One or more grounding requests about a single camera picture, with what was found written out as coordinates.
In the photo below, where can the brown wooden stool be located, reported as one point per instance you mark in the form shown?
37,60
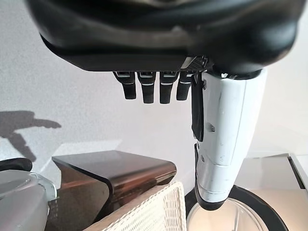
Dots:
96,173

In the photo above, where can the white wicker laundry basket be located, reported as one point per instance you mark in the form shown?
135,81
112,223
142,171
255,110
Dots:
154,209

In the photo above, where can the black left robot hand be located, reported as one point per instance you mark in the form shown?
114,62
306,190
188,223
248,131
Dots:
144,36

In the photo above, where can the round glass washing machine door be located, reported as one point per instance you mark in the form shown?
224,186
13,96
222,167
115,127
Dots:
260,211

